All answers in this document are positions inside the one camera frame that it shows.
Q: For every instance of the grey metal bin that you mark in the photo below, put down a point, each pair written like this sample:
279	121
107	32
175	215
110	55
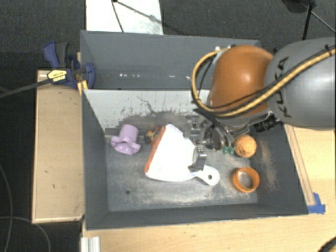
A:
126	62

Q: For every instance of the orange ball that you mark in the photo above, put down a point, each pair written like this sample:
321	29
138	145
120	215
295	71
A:
245	146

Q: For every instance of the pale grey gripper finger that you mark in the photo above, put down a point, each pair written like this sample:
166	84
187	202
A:
200	157

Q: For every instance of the lilac plastic cup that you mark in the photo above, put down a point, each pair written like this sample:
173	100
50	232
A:
127	140

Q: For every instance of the black cylinder on white bracket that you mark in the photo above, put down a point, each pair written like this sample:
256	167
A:
265	125

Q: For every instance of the white dustpan with orange edge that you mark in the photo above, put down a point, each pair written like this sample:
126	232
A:
170	156

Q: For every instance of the pale wood board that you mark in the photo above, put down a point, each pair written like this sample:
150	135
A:
59	153

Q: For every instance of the small orange and black toy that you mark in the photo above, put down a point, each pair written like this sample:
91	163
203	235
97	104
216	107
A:
151	136

